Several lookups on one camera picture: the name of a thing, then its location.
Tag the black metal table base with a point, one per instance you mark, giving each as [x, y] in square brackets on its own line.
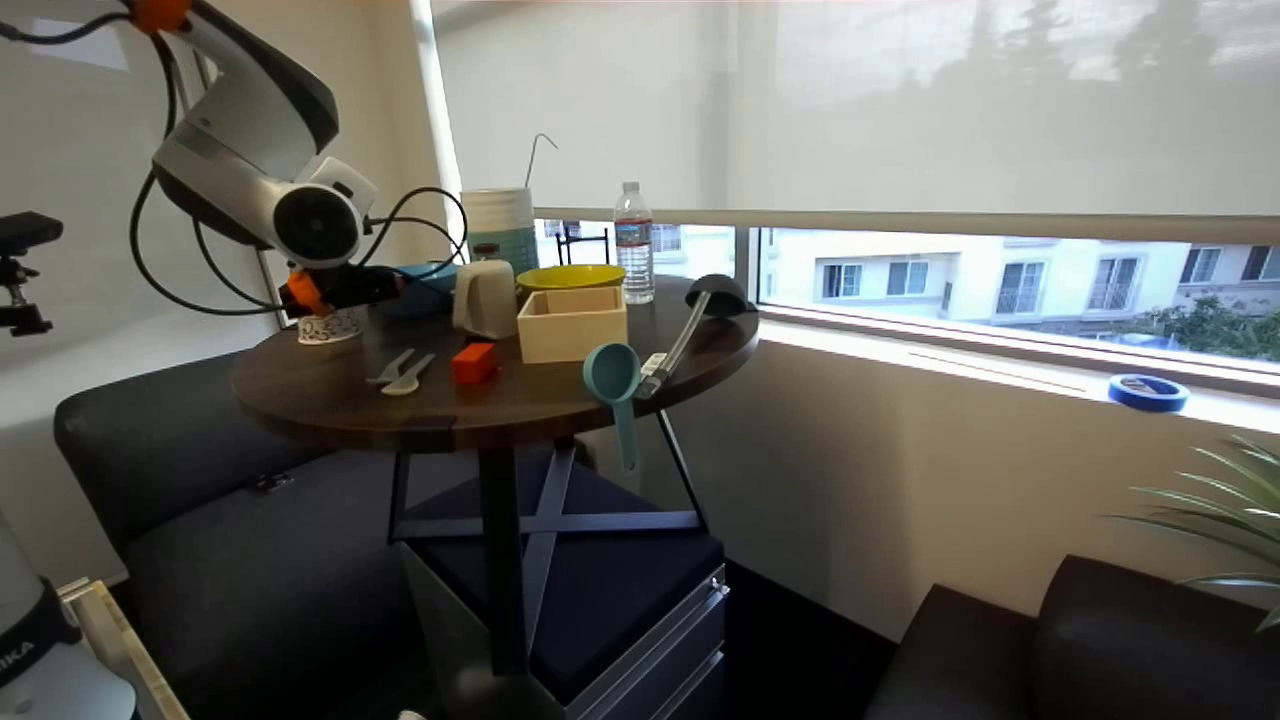
[503, 563]

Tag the white plastic fork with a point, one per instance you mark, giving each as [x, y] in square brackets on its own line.
[385, 366]

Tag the teal plastic scoop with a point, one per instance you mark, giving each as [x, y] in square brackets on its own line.
[609, 375]

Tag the thin metal rod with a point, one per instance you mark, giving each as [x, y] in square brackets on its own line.
[538, 144]

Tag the black camera on stand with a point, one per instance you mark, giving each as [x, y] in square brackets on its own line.
[26, 240]

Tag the glass window with frame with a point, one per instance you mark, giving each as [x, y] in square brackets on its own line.
[935, 283]

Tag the clear plastic water bottle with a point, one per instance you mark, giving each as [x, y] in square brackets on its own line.
[635, 254]

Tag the printed styrofoam cup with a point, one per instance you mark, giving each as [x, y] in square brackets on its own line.
[325, 329]

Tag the dark leather sofa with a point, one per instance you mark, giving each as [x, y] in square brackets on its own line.
[1132, 655]
[242, 563]

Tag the blue tape roll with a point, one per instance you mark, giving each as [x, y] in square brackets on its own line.
[1145, 393]

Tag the red block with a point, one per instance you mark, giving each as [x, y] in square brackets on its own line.
[474, 366]

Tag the light wooden box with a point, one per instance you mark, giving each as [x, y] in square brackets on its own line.
[569, 329]

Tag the yellow bowl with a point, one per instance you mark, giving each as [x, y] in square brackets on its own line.
[569, 279]

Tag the green potted plant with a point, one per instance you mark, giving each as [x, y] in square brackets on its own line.
[1234, 526]

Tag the grey device with black band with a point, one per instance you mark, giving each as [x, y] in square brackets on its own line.
[32, 626]

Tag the blue plastic bowl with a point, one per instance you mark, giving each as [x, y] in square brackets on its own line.
[429, 290]

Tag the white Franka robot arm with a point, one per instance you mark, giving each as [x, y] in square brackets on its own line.
[254, 122]

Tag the white roller blind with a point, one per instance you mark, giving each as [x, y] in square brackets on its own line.
[935, 105]

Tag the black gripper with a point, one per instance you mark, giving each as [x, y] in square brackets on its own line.
[363, 287]

